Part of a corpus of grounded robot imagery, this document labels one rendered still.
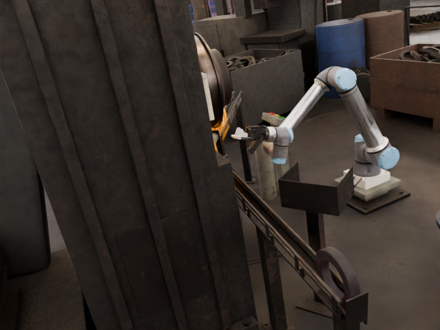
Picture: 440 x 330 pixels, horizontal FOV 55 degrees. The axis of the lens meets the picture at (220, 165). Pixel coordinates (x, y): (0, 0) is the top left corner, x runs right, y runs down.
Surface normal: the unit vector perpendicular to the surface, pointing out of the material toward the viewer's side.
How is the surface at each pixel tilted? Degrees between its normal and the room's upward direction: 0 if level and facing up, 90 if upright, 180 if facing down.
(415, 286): 0
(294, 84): 90
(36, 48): 90
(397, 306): 0
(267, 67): 90
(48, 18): 90
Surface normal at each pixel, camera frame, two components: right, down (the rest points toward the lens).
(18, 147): 0.36, 0.31
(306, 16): 0.65, 0.19
